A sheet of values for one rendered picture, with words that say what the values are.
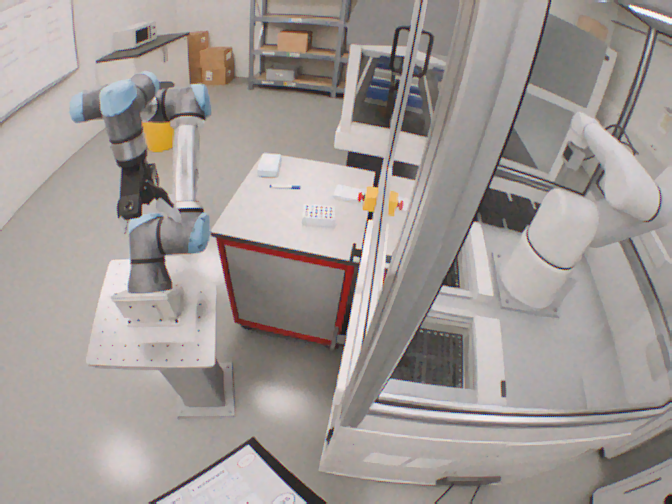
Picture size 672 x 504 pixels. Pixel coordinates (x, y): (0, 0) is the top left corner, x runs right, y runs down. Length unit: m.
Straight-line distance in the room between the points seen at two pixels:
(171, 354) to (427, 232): 0.91
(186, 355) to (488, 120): 0.98
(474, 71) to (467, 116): 0.03
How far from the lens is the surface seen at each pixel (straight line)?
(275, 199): 1.48
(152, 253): 1.05
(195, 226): 0.99
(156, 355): 1.09
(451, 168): 0.24
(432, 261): 0.30
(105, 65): 4.45
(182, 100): 1.10
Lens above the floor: 1.67
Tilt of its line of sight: 46 degrees down
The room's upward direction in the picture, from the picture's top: 8 degrees clockwise
